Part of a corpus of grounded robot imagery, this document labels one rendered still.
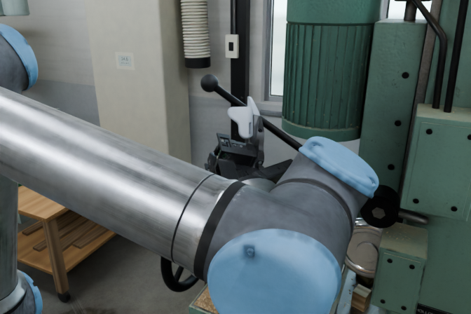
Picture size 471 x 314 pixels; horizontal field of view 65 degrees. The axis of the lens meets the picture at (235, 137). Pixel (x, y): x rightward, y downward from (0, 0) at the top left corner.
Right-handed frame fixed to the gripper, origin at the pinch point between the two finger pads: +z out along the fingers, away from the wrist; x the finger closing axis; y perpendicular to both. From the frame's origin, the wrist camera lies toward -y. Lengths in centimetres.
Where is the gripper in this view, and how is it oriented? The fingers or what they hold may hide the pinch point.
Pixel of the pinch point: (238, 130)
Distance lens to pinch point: 74.1
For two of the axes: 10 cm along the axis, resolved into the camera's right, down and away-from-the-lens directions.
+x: -3.5, 8.1, 4.8
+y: -9.2, -1.9, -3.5
